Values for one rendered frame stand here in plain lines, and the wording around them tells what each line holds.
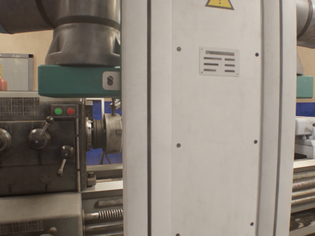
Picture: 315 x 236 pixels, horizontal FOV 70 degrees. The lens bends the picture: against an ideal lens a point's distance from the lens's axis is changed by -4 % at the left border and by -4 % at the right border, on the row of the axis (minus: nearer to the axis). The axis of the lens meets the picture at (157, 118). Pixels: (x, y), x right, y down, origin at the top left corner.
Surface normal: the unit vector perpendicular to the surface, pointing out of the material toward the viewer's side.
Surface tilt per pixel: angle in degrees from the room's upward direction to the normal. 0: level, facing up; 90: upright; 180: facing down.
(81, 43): 70
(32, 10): 136
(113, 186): 36
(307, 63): 90
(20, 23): 152
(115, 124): 60
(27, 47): 90
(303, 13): 103
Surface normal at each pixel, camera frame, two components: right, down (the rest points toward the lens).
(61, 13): -0.51, 0.05
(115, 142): 0.29, 0.36
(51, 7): -0.09, 0.74
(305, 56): -0.95, 0.02
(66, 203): 0.16, -0.82
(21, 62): 0.31, 0.05
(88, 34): 0.26, -0.29
